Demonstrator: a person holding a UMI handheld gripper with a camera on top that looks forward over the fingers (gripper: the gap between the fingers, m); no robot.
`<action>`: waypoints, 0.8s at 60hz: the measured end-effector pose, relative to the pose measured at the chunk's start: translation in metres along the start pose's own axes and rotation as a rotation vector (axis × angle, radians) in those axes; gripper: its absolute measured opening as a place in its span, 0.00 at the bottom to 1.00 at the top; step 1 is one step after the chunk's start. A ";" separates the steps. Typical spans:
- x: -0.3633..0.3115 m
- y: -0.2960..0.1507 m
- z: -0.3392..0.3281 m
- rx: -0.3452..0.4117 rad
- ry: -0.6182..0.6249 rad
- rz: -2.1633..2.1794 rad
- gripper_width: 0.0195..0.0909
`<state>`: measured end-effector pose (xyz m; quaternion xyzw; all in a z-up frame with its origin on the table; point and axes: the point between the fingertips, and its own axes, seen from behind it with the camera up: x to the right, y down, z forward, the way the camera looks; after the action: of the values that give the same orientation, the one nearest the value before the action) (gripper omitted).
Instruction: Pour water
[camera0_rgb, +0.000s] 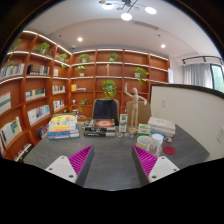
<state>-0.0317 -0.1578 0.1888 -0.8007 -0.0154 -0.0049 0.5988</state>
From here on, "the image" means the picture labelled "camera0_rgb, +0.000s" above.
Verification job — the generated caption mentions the white wall socket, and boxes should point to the white wall socket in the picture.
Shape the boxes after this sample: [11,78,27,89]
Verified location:
[216,125,224,144]

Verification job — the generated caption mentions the clear water bottle white cap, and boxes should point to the clear water bottle white cap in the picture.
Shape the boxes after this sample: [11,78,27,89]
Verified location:
[148,133,165,158]

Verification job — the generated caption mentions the black curtain rail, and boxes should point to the black curtain rail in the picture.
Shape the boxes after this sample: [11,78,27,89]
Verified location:
[181,55,224,66]

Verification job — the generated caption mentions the colourful book stack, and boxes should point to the colourful book stack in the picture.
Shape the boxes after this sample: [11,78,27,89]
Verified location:
[46,113,81,141]

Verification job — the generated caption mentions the orange wooden shelf unit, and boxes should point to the orange wooden shelf unit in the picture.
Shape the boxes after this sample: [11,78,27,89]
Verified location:
[0,29,171,161]

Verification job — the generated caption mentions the green white box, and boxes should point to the green white box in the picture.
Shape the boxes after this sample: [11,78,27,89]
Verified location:
[136,123,152,138]

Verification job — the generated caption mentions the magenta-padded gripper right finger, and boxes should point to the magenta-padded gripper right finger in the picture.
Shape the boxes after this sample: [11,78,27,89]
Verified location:
[131,144,181,187]

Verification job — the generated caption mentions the wooden artist mannequin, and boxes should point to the wooden artist mannequin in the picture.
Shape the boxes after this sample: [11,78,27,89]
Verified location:
[124,82,148,134]

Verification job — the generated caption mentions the tall green white carton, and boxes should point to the tall green white carton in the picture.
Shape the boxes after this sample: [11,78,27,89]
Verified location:
[118,113,129,134]

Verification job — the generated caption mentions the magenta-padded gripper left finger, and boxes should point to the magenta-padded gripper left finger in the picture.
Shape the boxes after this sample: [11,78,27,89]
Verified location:
[44,144,96,188]

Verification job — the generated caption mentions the window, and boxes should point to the window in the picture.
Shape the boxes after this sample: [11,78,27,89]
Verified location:
[210,63,224,94]

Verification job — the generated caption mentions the ceiling air vent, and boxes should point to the ceiling air vent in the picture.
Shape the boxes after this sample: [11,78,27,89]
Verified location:
[132,20,160,31]

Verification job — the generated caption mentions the flat round red coaster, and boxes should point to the flat round red coaster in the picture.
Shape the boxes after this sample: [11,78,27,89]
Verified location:
[162,145,177,156]

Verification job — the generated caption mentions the branched ceiling lamp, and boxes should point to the branched ceiling lamp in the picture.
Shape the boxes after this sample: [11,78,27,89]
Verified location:
[98,0,158,22]

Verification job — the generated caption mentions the white curtain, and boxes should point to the white curtain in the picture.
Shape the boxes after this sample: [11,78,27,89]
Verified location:
[182,63,214,89]

